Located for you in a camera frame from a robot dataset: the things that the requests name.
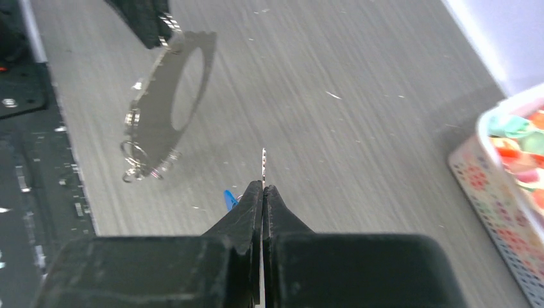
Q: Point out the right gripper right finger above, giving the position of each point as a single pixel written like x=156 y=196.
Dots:
x=304 y=268

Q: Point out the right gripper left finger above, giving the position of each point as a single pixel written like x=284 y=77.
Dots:
x=219 y=268

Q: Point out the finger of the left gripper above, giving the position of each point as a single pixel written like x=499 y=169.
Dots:
x=144 y=18

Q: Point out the large metal keyring disc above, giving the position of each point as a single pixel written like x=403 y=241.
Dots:
x=151 y=138

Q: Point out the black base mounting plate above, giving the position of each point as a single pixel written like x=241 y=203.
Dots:
x=43 y=204

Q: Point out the white plastic basket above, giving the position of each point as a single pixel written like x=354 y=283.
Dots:
x=505 y=211

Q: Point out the floral patterned cloth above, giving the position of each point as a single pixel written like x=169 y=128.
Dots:
x=519 y=143

